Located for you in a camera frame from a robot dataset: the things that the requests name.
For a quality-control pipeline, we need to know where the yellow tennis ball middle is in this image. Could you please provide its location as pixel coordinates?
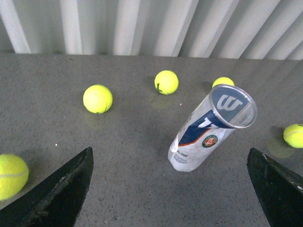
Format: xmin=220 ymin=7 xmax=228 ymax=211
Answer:
xmin=83 ymin=85 xmax=113 ymax=114

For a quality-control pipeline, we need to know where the clear Wilson tennis ball can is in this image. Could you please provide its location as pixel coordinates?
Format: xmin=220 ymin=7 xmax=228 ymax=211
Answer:
xmin=168 ymin=85 xmax=257 ymax=172

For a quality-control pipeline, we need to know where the yellow tennis ball far right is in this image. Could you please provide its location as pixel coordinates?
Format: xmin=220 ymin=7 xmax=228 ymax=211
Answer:
xmin=212 ymin=77 xmax=234 ymax=88

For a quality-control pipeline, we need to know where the left gripper black top-view right finger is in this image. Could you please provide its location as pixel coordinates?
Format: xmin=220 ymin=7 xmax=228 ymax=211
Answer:
xmin=247 ymin=148 xmax=303 ymax=227

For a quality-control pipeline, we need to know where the yellow tennis ball near left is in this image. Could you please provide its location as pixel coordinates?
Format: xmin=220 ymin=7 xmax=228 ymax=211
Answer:
xmin=0 ymin=154 xmax=29 ymax=201

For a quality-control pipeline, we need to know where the tennis ball with black logo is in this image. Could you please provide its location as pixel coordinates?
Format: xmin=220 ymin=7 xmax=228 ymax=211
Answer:
xmin=283 ymin=124 xmax=303 ymax=148

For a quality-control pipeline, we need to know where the left gripper black top-view left finger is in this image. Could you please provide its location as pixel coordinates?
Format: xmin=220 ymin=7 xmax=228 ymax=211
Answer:
xmin=0 ymin=147 xmax=94 ymax=227

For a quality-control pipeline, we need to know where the yellow tennis ball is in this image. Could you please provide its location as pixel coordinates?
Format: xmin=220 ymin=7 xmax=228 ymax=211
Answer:
xmin=0 ymin=154 xmax=29 ymax=201
xmin=212 ymin=77 xmax=234 ymax=88
xmin=83 ymin=85 xmax=113 ymax=114
xmin=154 ymin=70 xmax=179 ymax=95

